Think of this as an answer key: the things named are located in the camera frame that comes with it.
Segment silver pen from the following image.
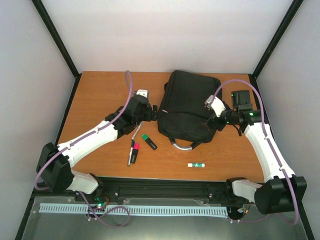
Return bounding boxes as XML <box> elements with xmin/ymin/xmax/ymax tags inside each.
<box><xmin>131</xmin><ymin>122</ymin><xmax>143</xmax><ymax>140</ymax></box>

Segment green highlighter marker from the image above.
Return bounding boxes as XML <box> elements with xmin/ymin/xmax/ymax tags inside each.
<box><xmin>141</xmin><ymin>134</ymin><xmax>158</xmax><ymax>150</ymax></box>

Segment pink highlighter marker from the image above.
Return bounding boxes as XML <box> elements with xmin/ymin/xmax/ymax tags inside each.
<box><xmin>130</xmin><ymin>143</ymin><xmax>140</xmax><ymax>164</ymax></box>

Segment black student bag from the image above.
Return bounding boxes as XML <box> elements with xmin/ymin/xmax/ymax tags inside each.
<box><xmin>157</xmin><ymin>70</ymin><xmax>221</xmax><ymax>151</ymax></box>

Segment white glue stick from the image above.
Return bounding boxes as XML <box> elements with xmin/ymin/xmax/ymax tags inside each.
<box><xmin>187</xmin><ymin>162</ymin><xmax>206</xmax><ymax>168</ymax></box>

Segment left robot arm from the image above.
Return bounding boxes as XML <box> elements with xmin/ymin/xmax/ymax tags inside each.
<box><xmin>34</xmin><ymin>95</ymin><xmax>158</xmax><ymax>202</ymax></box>

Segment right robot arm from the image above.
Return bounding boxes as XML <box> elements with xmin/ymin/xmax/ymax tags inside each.
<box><xmin>208</xmin><ymin>108</ymin><xmax>307</xmax><ymax>215</ymax></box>

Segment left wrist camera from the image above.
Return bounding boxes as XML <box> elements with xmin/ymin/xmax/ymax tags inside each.
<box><xmin>135</xmin><ymin>89</ymin><xmax>149</xmax><ymax>99</ymax></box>

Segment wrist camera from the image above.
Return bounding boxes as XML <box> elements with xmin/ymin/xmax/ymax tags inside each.
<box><xmin>135</xmin><ymin>89</ymin><xmax>149</xmax><ymax>99</ymax></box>
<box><xmin>204</xmin><ymin>90</ymin><xmax>253</xmax><ymax>118</ymax></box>

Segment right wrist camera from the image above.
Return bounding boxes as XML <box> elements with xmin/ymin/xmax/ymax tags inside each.
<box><xmin>204</xmin><ymin>90</ymin><xmax>253</xmax><ymax>118</ymax></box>

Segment black aluminium frame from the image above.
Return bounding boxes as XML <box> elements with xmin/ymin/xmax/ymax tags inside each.
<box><xmin>15</xmin><ymin>0</ymin><xmax>303</xmax><ymax>240</ymax></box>

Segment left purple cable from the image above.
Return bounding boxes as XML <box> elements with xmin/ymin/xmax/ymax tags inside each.
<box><xmin>34</xmin><ymin>69</ymin><xmax>133</xmax><ymax>228</ymax></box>

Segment light blue cable duct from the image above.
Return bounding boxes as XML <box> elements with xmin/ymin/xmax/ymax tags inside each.
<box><xmin>38</xmin><ymin>203</ymin><xmax>228</xmax><ymax>218</ymax></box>

